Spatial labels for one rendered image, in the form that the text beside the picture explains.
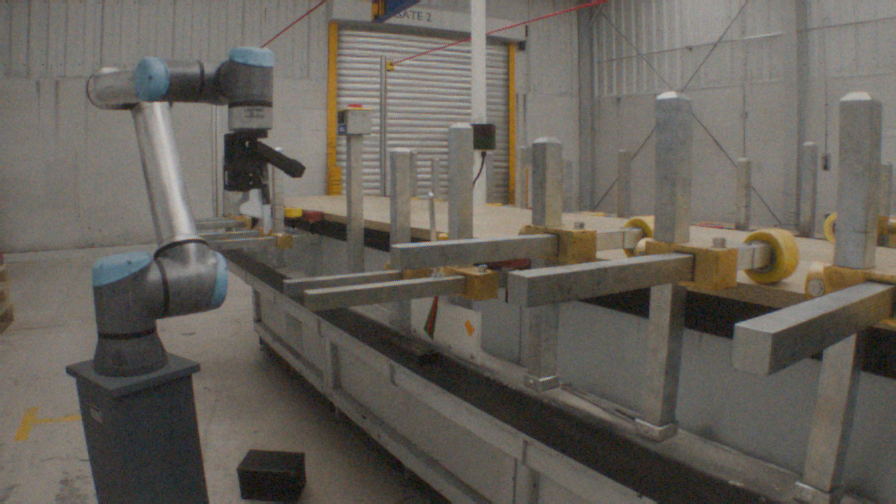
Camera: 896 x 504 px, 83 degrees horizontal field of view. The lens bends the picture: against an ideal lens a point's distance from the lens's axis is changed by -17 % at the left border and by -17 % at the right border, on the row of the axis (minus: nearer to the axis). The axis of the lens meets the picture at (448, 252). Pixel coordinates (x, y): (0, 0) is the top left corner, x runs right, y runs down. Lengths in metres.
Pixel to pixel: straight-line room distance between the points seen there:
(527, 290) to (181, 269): 1.09
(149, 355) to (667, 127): 1.21
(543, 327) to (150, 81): 0.86
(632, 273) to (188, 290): 1.11
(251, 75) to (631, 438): 0.91
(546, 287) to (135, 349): 1.10
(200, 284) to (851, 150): 1.35
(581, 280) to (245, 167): 0.76
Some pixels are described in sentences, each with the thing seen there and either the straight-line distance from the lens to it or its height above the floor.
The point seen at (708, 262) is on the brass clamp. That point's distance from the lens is 0.75.
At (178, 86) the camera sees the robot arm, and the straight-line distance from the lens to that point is 1.26.
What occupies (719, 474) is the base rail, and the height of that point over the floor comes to 0.70.
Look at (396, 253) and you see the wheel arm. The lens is 0.78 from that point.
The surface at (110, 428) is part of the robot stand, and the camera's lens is 1.52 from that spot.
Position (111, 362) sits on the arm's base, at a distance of 1.50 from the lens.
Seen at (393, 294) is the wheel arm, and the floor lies 0.84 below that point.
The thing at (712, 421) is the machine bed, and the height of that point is 0.65.
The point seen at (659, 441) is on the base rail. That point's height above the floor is 0.70.
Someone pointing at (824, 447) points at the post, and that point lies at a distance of 0.72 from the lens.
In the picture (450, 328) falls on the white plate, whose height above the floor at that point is 0.75.
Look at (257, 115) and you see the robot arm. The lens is 1.19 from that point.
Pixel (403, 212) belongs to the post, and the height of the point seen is 0.96.
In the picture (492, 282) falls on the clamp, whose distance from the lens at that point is 1.12.
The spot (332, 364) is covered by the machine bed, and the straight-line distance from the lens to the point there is 2.54.
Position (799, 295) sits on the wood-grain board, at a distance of 0.90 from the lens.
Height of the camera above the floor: 1.06
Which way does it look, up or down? 8 degrees down
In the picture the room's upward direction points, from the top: straight up
